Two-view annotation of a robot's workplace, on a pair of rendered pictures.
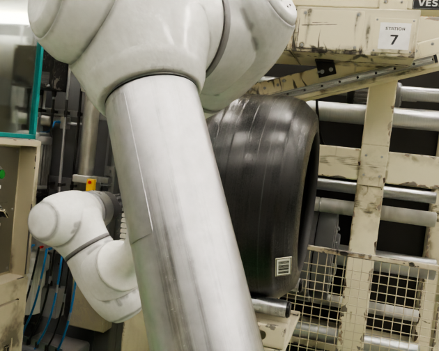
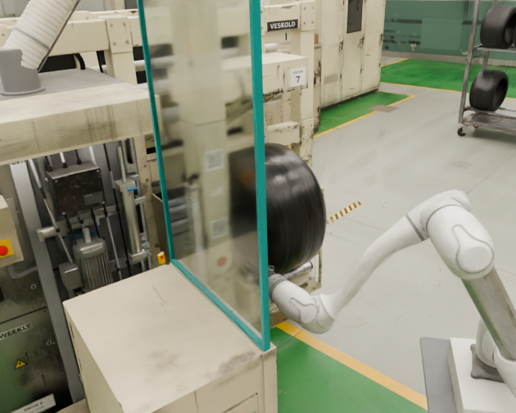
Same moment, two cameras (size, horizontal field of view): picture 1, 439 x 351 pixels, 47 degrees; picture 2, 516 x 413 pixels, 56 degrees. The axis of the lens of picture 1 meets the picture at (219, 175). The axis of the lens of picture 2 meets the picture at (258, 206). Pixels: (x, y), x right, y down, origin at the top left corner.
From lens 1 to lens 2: 1.66 m
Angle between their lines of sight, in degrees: 53
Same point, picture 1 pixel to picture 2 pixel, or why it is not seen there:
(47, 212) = (312, 308)
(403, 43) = (302, 80)
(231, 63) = not seen: hidden behind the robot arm
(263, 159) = (314, 205)
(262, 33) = not seen: hidden behind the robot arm
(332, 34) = (265, 83)
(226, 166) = (299, 218)
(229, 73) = not seen: hidden behind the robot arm
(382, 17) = (290, 65)
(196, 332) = not seen: outside the picture
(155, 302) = (509, 324)
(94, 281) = (327, 322)
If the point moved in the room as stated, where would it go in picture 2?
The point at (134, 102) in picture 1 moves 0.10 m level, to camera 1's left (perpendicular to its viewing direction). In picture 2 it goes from (491, 275) to (481, 292)
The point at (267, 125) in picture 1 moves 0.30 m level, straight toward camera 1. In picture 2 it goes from (305, 182) to (368, 202)
